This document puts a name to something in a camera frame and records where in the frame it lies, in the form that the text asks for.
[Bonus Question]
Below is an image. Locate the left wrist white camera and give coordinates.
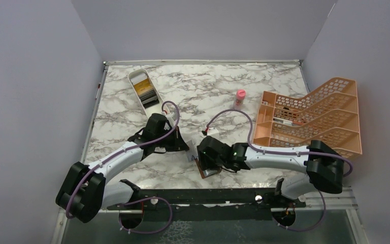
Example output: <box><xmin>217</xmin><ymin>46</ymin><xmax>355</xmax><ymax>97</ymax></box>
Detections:
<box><xmin>166</xmin><ymin>113</ymin><xmax>177</xmax><ymax>128</ymax></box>

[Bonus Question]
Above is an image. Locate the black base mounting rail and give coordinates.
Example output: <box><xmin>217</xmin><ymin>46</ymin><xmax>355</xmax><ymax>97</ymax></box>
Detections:
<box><xmin>106</xmin><ymin>184</ymin><xmax>306</xmax><ymax>225</ymax></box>

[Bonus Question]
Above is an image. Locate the white credit card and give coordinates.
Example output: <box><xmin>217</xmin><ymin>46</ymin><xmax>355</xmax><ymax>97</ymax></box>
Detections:
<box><xmin>185</xmin><ymin>139</ymin><xmax>199</xmax><ymax>162</ymax></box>

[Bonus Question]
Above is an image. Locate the stack of credit cards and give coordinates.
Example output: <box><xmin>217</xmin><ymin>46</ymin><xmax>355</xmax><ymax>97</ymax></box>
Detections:
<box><xmin>130</xmin><ymin>73</ymin><xmax>159</xmax><ymax>108</ymax></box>

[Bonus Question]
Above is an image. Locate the brown leather card holder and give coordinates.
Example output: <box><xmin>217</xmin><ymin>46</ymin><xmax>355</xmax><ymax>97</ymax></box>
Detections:
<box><xmin>194</xmin><ymin>159</ymin><xmax>222</xmax><ymax>179</ymax></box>

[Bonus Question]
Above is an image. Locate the pink small bottle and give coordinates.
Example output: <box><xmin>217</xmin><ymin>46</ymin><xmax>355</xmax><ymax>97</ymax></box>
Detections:
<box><xmin>233</xmin><ymin>89</ymin><xmax>246</xmax><ymax>110</ymax></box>

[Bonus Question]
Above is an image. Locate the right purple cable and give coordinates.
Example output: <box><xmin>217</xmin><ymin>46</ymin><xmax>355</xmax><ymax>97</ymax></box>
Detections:
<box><xmin>202</xmin><ymin>108</ymin><xmax>354</xmax><ymax>178</ymax></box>

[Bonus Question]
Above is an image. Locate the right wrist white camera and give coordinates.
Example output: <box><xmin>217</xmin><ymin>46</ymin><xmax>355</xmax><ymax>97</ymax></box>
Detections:
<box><xmin>206</xmin><ymin>127</ymin><xmax>220</xmax><ymax>140</ymax></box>

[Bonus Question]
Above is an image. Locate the aluminium table frame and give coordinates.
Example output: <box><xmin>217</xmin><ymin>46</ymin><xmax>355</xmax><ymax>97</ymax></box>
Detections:
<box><xmin>50</xmin><ymin>59</ymin><xmax>371</xmax><ymax>244</ymax></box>

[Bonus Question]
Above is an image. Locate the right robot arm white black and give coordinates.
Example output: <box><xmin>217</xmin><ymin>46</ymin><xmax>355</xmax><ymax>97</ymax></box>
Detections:
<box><xmin>197</xmin><ymin>136</ymin><xmax>345</xmax><ymax>207</ymax></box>

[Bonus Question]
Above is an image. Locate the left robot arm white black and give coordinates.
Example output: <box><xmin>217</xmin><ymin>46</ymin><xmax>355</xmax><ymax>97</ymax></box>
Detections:
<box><xmin>55</xmin><ymin>113</ymin><xmax>189</xmax><ymax>223</ymax></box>

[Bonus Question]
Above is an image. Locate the wrist white camera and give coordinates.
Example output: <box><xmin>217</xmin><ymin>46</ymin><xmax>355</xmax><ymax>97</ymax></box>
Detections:
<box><xmin>166</xmin><ymin>113</ymin><xmax>177</xmax><ymax>128</ymax></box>
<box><xmin>206</xmin><ymin>127</ymin><xmax>220</xmax><ymax>140</ymax></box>

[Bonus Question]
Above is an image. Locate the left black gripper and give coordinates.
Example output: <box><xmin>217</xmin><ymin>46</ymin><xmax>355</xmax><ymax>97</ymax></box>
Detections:
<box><xmin>155</xmin><ymin>126</ymin><xmax>189</xmax><ymax>152</ymax></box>

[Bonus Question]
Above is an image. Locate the orange plastic file organizer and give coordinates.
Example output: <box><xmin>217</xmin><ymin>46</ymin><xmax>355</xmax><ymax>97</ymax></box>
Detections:
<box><xmin>251</xmin><ymin>77</ymin><xmax>362</xmax><ymax>159</ymax></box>

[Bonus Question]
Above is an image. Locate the white oblong plastic tray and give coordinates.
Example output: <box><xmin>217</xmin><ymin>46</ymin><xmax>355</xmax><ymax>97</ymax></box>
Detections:
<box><xmin>127</xmin><ymin>69</ymin><xmax>169</xmax><ymax>117</ymax></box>

